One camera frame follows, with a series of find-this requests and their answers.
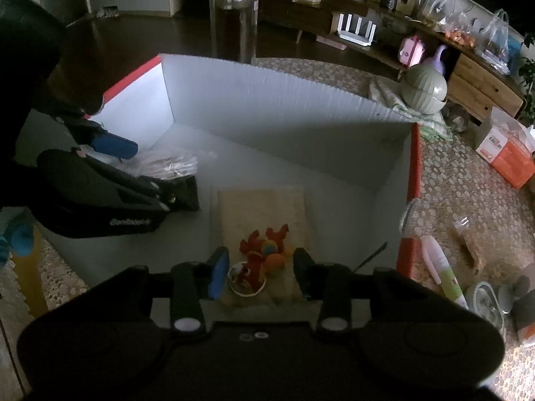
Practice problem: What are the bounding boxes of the white router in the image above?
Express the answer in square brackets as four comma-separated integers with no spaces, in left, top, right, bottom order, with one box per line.
[331,12,379,48]

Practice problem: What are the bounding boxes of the clear plastic piece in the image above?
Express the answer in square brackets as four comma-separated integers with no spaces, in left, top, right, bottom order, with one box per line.
[399,198,424,241]

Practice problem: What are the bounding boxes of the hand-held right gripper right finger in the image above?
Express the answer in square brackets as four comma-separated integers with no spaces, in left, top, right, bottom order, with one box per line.
[293,247,454,341]

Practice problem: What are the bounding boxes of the clear plastic packet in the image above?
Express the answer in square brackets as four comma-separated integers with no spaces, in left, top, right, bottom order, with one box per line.
[86,149,200,181]

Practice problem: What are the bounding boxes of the black stick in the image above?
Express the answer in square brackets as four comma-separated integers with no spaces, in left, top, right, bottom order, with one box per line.
[353,242,389,270]

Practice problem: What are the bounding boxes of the orange red plush toy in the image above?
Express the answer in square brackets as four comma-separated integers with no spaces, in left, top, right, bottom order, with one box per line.
[239,224,294,290]

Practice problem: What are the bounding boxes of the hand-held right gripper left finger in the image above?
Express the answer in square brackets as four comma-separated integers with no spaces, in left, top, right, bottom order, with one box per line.
[96,246,231,342]

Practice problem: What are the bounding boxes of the beige mat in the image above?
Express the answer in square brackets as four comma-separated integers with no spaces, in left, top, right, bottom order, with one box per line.
[216,190,312,306]

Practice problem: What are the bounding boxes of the white cardboard box red edge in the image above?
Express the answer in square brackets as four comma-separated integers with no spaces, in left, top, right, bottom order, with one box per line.
[17,53,424,322]

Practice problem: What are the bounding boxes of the pink toy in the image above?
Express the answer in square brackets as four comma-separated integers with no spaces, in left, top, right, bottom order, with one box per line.
[397,35,427,68]

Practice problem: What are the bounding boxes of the tall glass jar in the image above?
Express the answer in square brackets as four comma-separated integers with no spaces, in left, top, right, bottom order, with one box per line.
[209,0,260,66]

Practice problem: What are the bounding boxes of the orange white tissue box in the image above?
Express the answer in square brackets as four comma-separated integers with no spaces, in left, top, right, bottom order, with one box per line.
[475,106,535,191]

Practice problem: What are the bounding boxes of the white green tube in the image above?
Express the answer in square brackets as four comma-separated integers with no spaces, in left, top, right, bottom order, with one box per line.
[420,235,469,310]

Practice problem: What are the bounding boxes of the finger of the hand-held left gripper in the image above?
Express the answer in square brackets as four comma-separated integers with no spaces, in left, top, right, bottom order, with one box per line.
[120,174,202,214]
[63,111,139,161]

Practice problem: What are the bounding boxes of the person's left hand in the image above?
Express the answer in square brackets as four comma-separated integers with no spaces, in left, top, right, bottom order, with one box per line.
[0,221,35,269]

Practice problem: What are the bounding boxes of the plastic bag with orange contents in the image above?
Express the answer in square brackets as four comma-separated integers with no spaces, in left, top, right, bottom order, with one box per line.
[419,0,482,47]

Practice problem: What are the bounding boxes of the wooden sideboard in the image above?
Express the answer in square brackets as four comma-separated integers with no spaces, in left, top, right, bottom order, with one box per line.
[255,0,528,123]

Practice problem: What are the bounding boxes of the stacked grey-green bowls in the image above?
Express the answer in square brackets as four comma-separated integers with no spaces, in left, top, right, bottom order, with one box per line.
[402,65,449,116]

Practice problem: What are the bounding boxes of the green white cloth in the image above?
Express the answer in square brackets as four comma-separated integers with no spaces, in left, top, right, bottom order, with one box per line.
[368,76,454,141]

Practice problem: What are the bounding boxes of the grey round case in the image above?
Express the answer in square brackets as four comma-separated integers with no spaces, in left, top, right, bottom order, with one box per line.
[464,281,509,344]

